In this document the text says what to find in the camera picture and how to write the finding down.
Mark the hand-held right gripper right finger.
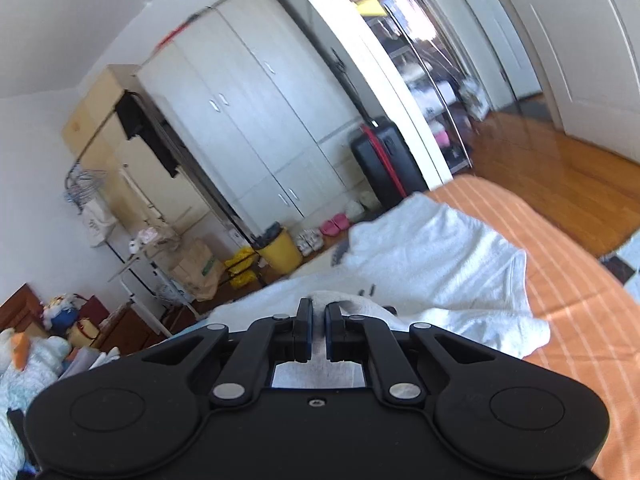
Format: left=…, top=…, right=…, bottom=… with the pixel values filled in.
left=325, top=302, right=497, bottom=407

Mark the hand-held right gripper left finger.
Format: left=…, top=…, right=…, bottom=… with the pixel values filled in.
left=141, top=298, right=315, bottom=408

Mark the white fleece garment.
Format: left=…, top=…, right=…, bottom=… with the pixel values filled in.
left=272, top=192, right=551, bottom=390

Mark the yellow trash bin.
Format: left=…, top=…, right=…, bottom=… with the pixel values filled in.
left=250, top=222, right=304, bottom=277

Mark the yellow plastic bag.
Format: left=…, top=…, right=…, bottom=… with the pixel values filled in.
left=223, top=246, right=263, bottom=288

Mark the brown paper bag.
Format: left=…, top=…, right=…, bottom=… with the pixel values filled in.
left=167, top=237, right=226, bottom=301

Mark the white printed plastic bag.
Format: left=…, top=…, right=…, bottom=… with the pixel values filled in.
left=155, top=282, right=193, bottom=307

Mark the black garment rack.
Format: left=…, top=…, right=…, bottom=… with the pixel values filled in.
left=64, top=85, right=266, bottom=291

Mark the wooden rolling side table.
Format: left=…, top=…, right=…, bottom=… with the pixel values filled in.
left=106, top=232, right=201, bottom=338

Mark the black red suitcase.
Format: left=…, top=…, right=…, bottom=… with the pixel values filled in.
left=349, top=116, right=431, bottom=211

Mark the brown wooden nightstand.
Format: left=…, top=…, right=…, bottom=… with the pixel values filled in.
left=90, top=302, right=201, bottom=358

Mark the dark red bag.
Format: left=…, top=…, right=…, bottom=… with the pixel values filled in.
left=75, top=295, right=111, bottom=328

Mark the pale yellow bag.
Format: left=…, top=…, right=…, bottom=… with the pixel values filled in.
left=67, top=320, right=101, bottom=348

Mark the grey folded garment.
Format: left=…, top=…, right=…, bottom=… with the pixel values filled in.
left=59, top=346, right=103, bottom=380

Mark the white wardrobe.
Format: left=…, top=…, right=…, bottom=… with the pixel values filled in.
left=135, top=0, right=381, bottom=241

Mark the white tote bag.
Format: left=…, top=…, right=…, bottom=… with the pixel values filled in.
left=80, top=199, right=118, bottom=248

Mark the blue stuffed bag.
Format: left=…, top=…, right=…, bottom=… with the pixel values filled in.
left=42, top=295, right=81, bottom=333

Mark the multicolour striped printed blanket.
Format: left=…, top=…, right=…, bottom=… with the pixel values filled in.
left=165, top=174, right=640, bottom=480

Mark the black hanging garment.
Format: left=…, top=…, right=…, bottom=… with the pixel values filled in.
left=115, top=91, right=180, bottom=178

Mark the metal storage shelf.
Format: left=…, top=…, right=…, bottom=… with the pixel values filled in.
left=360, top=0, right=481, bottom=181

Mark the light blue patterned quilt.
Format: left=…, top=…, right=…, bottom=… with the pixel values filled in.
left=0, top=335, right=73, bottom=471

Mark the orange plush toy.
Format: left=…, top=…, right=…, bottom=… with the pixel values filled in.
left=0, top=327, right=35, bottom=376

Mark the brown wooden headboard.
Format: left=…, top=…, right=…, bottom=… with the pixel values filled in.
left=0, top=282, right=46, bottom=341

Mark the dark doormat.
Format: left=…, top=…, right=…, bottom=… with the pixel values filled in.
left=500, top=94, right=556, bottom=118

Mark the black white checkered rug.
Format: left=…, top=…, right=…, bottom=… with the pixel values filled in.
left=597, top=232, right=640, bottom=301

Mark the beige wooden cabinet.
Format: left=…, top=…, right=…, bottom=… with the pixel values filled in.
left=61, top=64, right=236, bottom=271

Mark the white door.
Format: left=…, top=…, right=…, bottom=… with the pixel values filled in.
left=480, top=0, right=640, bottom=166

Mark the bunch of wire hangers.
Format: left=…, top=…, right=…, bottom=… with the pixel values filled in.
left=64, top=167, right=108, bottom=206

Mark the black wall cable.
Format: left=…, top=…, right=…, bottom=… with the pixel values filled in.
left=330, top=47, right=351, bottom=83

